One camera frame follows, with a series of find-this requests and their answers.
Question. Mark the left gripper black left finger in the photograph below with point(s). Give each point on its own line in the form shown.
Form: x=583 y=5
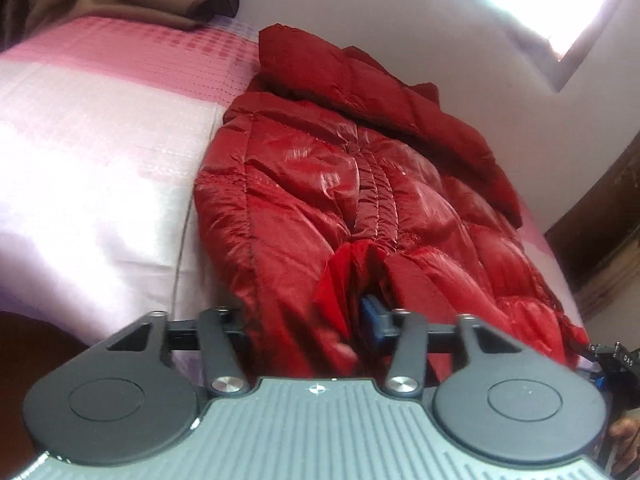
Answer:
x=216 y=339

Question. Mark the person's right hand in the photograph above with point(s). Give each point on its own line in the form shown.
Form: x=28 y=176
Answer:
x=625 y=432

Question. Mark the red puffer jacket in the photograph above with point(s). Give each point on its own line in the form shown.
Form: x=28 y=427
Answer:
x=330 y=180

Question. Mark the dark wooden door frame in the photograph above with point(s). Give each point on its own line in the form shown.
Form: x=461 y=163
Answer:
x=596 y=242

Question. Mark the pink patterned bed sheet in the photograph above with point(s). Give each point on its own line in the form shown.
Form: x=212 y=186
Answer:
x=104 y=127

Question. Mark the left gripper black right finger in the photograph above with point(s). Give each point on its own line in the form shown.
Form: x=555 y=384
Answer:
x=406 y=340

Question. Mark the wooden window frame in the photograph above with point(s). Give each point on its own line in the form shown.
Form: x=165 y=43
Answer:
x=557 y=35

